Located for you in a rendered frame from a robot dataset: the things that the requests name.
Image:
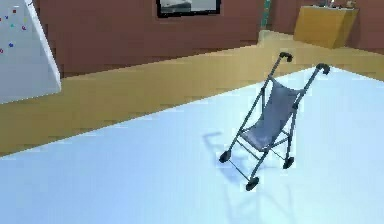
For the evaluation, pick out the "yellow wooden cabinet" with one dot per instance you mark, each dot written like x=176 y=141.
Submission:
x=321 y=26

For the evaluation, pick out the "grey folding baby stroller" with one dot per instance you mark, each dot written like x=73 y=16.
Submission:
x=271 y=121

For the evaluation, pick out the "black framed wall picture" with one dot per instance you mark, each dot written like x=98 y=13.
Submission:
x=188 y=7

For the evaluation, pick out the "green door frame strip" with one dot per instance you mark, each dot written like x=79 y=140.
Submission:
x=266 y=13

